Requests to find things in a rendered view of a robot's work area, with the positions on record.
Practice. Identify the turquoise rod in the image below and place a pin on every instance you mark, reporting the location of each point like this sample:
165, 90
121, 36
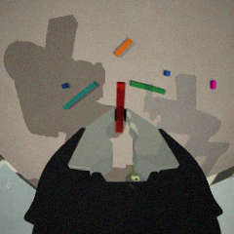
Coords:
80, 95

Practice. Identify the green rod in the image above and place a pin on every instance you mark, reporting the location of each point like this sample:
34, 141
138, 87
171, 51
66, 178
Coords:
147, 87

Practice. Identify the magenta rod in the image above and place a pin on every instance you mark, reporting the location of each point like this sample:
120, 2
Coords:
213, 83

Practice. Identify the red rod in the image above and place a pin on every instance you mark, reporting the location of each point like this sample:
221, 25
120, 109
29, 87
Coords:
120, 102

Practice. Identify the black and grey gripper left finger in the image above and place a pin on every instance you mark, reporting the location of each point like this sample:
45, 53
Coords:
89, 150

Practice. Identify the small blue cube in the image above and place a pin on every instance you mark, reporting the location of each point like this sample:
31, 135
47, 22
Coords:
64, 85
167, 73

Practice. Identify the orange rod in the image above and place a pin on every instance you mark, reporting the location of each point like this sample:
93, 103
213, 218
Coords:
123, 47

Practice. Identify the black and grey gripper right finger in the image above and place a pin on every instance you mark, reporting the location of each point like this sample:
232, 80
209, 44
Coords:
156, 151

